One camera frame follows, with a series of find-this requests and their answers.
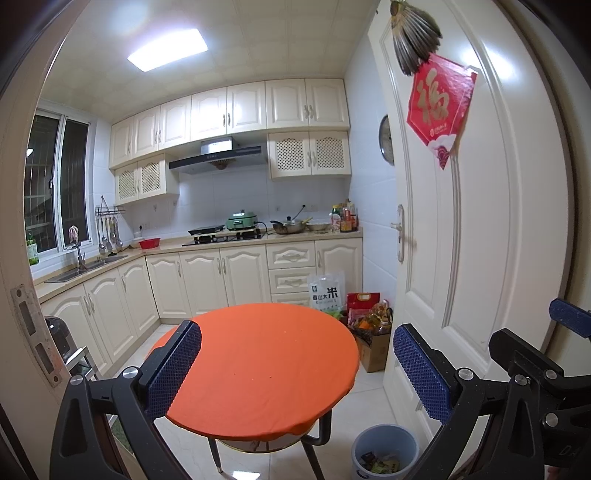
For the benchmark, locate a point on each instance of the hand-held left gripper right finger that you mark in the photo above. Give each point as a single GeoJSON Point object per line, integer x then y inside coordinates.
{"type": "Point", "coordinates": [420, 374]}

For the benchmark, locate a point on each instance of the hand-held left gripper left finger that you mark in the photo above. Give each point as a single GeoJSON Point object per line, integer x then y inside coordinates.
{"type": "Point", "coordinates": [175, 369]}

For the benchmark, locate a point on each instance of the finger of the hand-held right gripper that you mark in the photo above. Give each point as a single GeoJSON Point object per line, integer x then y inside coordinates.
{"type": "Point", "coordinates": [572, 316]}
{"type": "Point", "coordinates": [512, 350]}

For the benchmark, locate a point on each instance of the grey trash bin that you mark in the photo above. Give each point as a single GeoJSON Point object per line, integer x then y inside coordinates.
{"type": "Point", "coordinates": [385, 438]}

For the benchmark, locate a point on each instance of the cardboard box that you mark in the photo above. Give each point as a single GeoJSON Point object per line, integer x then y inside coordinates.
{"type": "Point", "coordinates": [374, 353]}

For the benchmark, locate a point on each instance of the cooking oil bottle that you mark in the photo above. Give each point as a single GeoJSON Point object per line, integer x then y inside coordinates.
{"type": "Point", "coordinates": [376, 316]}

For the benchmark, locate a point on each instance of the red rice bag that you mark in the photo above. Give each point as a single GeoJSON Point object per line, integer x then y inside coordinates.
{"type": "Point", "coordinates": [362, 304]}

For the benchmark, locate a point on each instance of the round table orange cloth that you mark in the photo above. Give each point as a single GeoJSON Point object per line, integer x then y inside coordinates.
{"type": "Point", "coordinates": [268, 364]}

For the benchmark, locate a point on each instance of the white step stool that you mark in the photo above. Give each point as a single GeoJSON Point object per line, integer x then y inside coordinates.
{"type": "Point", "coordinates": [83, 364]}

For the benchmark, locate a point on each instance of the cream lower kitchen cabinets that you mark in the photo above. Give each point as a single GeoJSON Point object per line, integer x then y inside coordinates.
{"type": "Point", "coordinates": [207, 281]}

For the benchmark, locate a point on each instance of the pile of discarded wrappers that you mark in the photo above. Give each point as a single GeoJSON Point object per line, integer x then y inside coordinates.
{"type": "Point", "coordinates": [381, 464]}

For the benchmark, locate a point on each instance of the white door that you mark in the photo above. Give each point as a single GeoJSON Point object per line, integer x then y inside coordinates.
{"type": "Point", "coordinates": [498, 230]}

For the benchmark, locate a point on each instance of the black rice cooker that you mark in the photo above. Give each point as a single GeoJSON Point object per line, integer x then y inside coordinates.
{"type": "Point", "coordinates": [57, 339]}

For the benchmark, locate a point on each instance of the white rice bag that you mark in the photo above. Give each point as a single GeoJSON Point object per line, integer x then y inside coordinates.
{"type": "Point", "coordinates": [325, 290]}

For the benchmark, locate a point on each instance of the red basin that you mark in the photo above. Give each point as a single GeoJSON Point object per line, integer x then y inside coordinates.
{"type": "Point", "coordinates": [149, 243]}

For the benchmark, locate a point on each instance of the steel sink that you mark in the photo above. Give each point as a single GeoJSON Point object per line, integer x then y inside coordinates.
{"type": "Point", "coordinates": [83, 270]}

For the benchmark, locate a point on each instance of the black gas stove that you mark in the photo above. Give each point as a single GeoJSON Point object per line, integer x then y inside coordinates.
{"type": "Point", "coordinates": [221, 239]}

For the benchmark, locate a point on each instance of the black baking tray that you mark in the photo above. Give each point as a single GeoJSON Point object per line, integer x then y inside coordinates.
{"type": "Point", "coordinates": [205, 229]}

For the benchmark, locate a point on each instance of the metal strike plate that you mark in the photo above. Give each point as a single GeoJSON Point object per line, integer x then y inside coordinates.
{"type": "Point", "coordinates": [34, 332]}

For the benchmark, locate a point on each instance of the metal faucet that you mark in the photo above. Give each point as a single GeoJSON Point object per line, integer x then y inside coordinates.
{"type": "Point", "coordinates": [79, 251]}

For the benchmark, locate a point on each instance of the utensil rack with ladles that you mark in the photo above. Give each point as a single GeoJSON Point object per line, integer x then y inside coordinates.
{"type": "Point", "coordinates": [110, 230]}

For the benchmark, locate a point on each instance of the green electric pot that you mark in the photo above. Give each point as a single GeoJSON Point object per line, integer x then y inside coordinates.
{"type": "Point", "coordinates": [242, 221]}

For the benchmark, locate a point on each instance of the group of condiment bottles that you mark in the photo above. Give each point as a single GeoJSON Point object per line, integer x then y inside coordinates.
{"type": "Point", "coordinates": [344, 219]}

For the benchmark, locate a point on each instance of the steel pan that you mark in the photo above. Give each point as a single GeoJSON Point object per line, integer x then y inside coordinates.
{"type": "Point", "coordinates": [319, 227]}

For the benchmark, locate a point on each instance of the steel wok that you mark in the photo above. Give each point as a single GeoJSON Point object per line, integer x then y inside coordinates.
{"type": "Point", "coordinates": [291, 226]}

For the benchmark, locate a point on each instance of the green bottle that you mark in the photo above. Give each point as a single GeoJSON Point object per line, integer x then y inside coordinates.
{"type": "Point", "coordinates": [33, 251]}

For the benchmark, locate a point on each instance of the cream lattice door cabinet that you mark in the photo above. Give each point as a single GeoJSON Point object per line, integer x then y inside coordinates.
{"type": "Point", "coordinates": [143, 180]}
{"type": "Point", "coordinates": [309, 154]}

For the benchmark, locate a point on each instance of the range hood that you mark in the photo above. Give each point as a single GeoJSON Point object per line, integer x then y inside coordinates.
{"type": "Point", "coordinates": [217, 159]}

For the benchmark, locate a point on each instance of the window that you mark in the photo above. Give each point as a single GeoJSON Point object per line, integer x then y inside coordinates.
{"type": "Point", "coordinates": [55, 184]}

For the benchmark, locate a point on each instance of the red paper poster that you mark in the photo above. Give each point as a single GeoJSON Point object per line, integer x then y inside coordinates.
{"type": "Point", "coordinates": [438, 106]}

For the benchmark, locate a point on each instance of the rectangular ceiling light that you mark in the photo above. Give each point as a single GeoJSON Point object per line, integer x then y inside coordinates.
{"type": "Point", "coordinates": [166, 48]}

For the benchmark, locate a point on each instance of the feather fan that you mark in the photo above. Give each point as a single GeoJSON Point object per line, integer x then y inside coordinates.
{"type": "Point", "coordinates": [413, 37]}

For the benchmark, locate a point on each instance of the cream upper wall cabinets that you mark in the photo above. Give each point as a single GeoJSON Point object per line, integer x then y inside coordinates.
{"type": "Point", "coordinates": [231, 110]}

